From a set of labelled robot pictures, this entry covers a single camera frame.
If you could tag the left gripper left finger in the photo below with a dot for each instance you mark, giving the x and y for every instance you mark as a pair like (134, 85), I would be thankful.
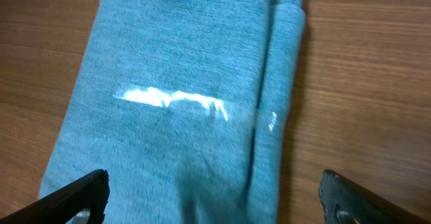
(82, 201)

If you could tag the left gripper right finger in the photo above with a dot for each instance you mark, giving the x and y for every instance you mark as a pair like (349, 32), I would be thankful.
(345, 201)

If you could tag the blue denim cloth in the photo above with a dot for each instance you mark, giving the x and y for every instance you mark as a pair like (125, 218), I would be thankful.
(184, 103)

